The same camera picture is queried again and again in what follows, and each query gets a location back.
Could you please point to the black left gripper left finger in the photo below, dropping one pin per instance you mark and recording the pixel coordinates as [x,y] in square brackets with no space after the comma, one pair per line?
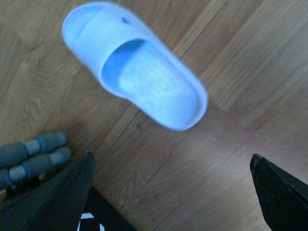
[57,205]

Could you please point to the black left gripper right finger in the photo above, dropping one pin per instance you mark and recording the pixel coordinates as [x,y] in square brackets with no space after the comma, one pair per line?
[283,198]

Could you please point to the white slipper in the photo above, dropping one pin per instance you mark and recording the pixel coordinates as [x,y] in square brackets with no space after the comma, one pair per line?
[131,62]

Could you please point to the black marker board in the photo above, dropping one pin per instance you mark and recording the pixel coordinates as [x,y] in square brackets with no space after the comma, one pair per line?
[100,215]

